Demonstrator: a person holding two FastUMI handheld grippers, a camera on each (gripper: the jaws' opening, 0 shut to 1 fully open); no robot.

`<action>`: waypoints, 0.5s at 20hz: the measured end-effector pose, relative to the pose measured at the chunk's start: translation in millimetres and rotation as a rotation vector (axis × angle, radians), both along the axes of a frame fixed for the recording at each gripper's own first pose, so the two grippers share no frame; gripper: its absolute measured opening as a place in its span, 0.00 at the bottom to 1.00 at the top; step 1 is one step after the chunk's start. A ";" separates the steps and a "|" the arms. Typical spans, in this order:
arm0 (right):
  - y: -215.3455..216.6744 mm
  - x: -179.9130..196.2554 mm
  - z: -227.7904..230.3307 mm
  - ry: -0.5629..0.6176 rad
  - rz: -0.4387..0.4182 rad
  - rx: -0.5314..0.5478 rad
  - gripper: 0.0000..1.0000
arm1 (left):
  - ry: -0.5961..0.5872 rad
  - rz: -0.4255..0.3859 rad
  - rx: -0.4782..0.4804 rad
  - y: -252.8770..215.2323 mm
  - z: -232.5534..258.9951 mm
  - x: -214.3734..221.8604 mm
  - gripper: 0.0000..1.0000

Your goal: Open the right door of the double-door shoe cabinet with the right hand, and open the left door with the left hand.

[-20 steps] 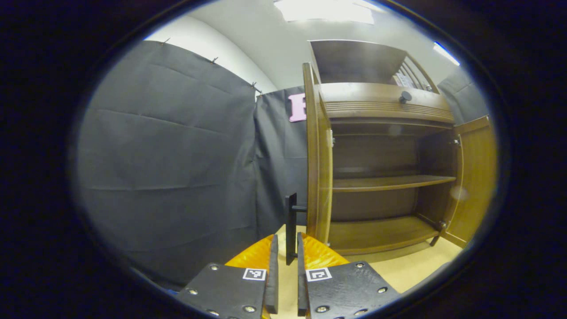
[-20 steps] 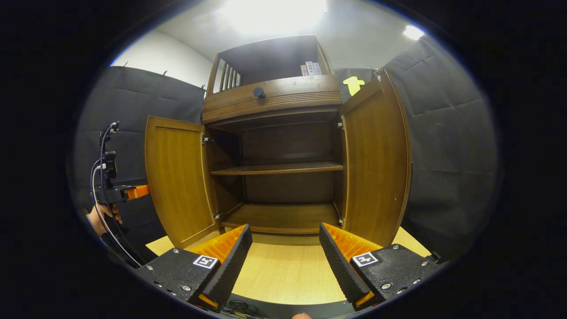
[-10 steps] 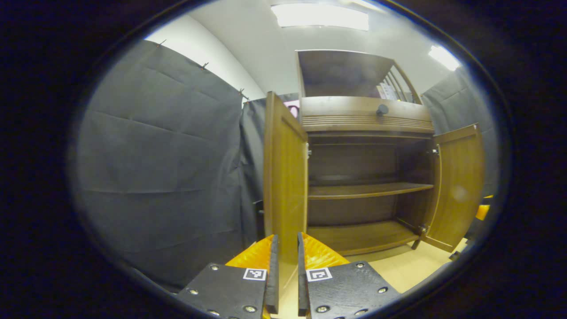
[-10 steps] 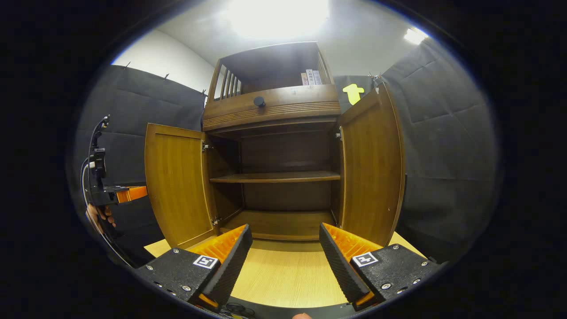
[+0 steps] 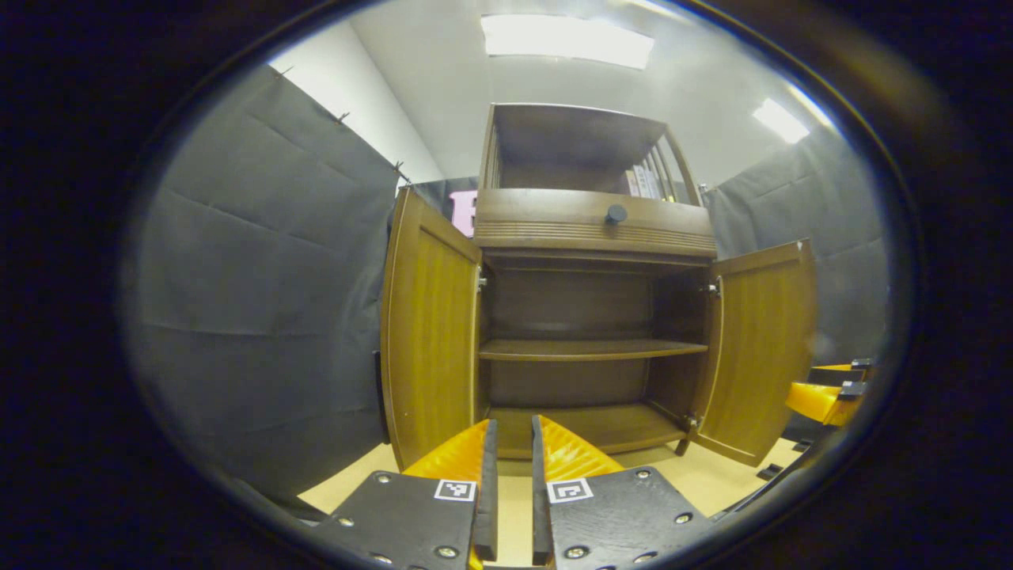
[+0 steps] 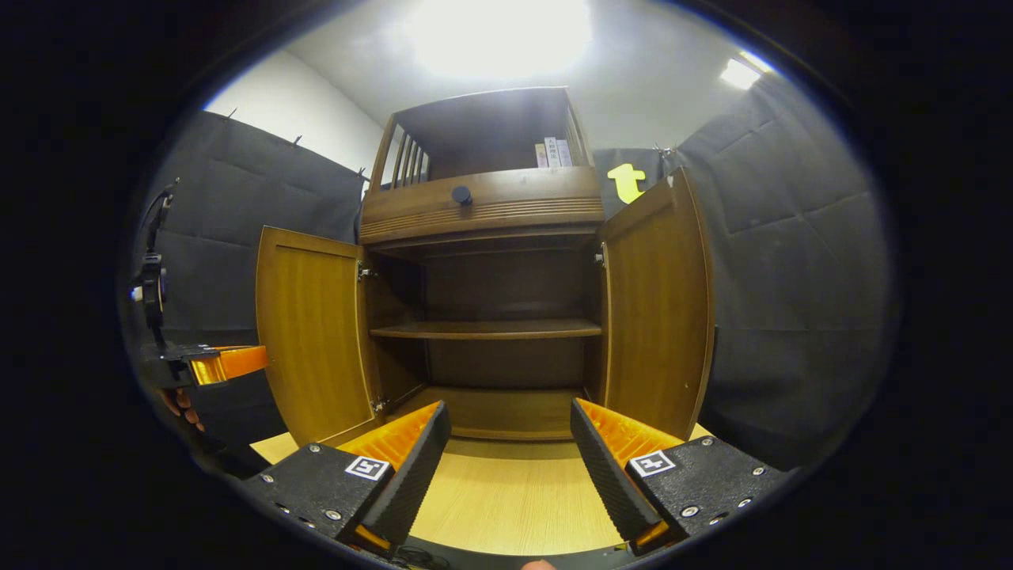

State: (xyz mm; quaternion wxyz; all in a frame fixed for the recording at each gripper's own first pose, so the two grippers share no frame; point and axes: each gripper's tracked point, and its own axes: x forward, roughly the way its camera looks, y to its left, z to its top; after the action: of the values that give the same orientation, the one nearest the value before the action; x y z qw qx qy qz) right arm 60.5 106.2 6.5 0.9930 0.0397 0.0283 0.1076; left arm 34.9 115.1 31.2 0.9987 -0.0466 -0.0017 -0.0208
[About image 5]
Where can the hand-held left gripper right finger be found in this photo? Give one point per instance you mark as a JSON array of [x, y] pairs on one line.
[[540, 514]]

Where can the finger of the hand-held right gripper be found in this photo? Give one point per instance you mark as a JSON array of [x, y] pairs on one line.
[[843, 370], [819, 401]]

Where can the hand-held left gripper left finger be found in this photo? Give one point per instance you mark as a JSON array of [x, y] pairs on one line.
[[487, 507]]

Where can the wooden shoe cabinet door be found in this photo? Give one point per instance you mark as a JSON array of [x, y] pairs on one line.
[[764, 348], [431, 340]]

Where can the wooden double-door shoe cabinet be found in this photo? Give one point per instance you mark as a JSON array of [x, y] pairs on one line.
[[570, 142]]

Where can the wooden cabinet drawer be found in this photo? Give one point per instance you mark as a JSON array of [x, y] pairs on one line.
[[538, 210]]

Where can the small black block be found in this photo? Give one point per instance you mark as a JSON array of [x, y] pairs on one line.
[[769, 473]]

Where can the small ceiling light panel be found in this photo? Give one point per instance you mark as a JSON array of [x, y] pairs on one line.
[[781, 120]]

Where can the black round drawer knob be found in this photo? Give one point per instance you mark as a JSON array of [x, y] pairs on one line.
[[616, 214]]

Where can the white upright book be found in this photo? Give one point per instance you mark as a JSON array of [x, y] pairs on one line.
[[642, 182]]

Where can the black backdrop cloth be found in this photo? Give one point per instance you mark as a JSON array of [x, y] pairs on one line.
[[261, 317]]

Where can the large ceiling light panel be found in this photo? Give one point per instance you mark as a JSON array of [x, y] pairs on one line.
[[566, 39]]

